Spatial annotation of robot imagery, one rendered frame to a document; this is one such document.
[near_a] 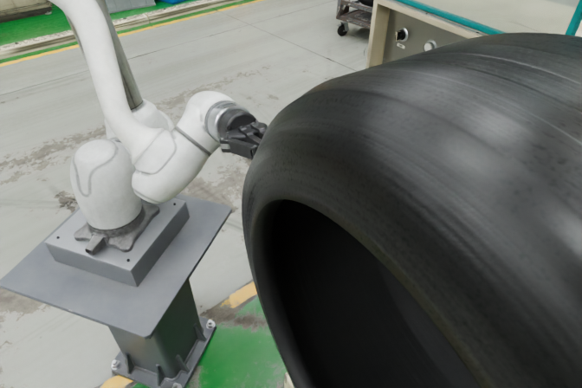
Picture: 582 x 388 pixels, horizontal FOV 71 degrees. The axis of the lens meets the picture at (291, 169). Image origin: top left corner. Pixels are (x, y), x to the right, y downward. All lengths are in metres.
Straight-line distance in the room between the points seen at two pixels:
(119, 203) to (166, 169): 0.31
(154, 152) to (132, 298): 0.49
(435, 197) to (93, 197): 1.00
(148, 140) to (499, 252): 0.76
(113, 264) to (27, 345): 0.96
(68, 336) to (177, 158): 1.31
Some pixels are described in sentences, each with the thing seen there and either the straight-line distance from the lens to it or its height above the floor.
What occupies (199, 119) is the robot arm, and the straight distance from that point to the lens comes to 0.89.
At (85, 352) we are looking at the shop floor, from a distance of 2.00.
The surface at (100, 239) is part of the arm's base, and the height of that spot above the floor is 0.77.
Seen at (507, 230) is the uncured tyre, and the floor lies 1.46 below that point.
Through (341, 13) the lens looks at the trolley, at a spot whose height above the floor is 0.24.
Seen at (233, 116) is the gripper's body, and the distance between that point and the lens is 0.79.
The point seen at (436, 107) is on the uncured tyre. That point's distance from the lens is 0.28.
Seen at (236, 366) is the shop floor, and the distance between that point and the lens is 1.80.
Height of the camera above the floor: 1.61
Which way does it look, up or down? 39 degrees down
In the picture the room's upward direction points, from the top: straight up
